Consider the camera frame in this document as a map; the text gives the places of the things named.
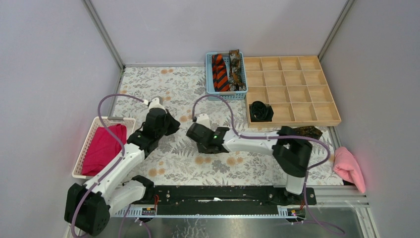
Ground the black gold patterned tie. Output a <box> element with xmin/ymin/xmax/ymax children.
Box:
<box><xmin>293</xmin><ymin>125</ymin><xmax>323</xmax><ymax>140</ymax></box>

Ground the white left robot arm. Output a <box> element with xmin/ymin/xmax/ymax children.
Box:
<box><xmin>64</xmin><ymin>108</ymin><xmax>180</xmax><ymax>236</ymax></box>

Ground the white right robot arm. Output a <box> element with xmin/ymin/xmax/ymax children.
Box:
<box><xmin>186</xmin><ymin>122</ymin><xmax>312</xmax><ymax>204</ymax></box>

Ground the white plastic basket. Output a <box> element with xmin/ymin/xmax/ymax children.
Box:
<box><xmin>72</xmin><ymin>117</ymin><xmax>136</xmax><ymax>179</ymax></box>

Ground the floral patterned tablecloth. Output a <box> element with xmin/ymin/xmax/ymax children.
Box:
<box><xmin>108</xmin><ymin>66</ymin><xmax>344</xmax><ymax>186</ymax></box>

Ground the blue plastic basket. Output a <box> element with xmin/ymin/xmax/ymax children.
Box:
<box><xmin>205</xmin><ymin>50</ymin><xmax>248</xmax><ymax>100</ymax></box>

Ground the dark green rolled tie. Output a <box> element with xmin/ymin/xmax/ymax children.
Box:
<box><xmin>249</xmin><ymin>101</ymin><xmax>274</xmax><ymax>122</ymax></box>

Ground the red cloth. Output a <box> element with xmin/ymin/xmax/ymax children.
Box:
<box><xmin>81</xmin><ymin>127</ymin><xmax>122</xmax><ymax>176</ymax></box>

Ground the brown camouflage tie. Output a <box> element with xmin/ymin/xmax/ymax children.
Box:
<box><xmin>228</xmin><ymin>50</ymin><xmax>246</xmax><ymax>91</ymax></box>

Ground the orange navy striped tie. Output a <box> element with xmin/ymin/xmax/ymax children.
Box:
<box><xmin>211</xmin><ymin>54</ymin><xmax>230</xmax><ymax>92</ymax></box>

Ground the wooden compartment tray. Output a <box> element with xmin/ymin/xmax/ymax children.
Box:
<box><xmin>244</xmin><ymin>56</ymin><xmax>342</xmax><ymax>128</ymax></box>

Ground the pink cloth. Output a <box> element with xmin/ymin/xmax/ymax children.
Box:
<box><xmin>333</xmin><ymin>146</ymin><xmax>366</xmax><ymax>193</ymax></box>

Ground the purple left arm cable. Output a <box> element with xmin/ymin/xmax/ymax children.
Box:
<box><xmin>70</xmin><ymin>94</ymin><xmax>147</xmax><ymax>238</ymax></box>

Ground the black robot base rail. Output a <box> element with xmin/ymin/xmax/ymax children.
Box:
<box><xmin>134</xmin><ymin>185</ymin><xmax>317</xmax><ymax>216</ymax></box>

